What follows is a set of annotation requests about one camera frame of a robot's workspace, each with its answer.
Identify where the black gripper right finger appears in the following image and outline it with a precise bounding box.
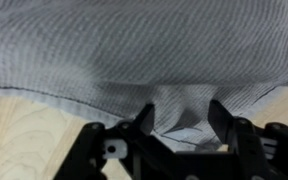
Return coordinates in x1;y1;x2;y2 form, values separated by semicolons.
207;99;288;180

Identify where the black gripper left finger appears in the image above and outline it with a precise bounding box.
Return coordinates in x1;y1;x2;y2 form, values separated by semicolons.
52;103;172;180

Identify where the grey ribbed cloth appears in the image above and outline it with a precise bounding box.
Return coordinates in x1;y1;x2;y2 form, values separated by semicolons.
0;0;288;153

